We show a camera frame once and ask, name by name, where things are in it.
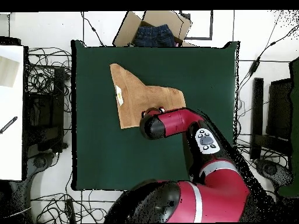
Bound orange terry towel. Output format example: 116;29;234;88
109;63;187;130

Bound dark green tablecloth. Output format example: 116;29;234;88
70;39;241;192

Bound blue denim jeans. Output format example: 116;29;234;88
133;23;176;48

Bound open cardboard box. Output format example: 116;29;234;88
112;10;198;48

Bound black equipment stand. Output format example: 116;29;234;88
250;77;294;162
24;66;69;155

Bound grey chair base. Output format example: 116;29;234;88
23;151;59;187
253;158;294;187

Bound black power strip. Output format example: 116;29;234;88
65;198;77;223

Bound black ribbed strip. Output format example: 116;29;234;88
0;115;19;135

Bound white side table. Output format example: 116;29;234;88
0;44;25;181

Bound beige paper sheet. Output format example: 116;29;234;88
0;55;20;88

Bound black cable tangle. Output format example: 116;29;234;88
31;190;113;223
234;132;290;199
27;47;72;113

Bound black cable with plug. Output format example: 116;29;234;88
80;10;106;47

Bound black cable with inline connector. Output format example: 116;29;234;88
237;23;299;99

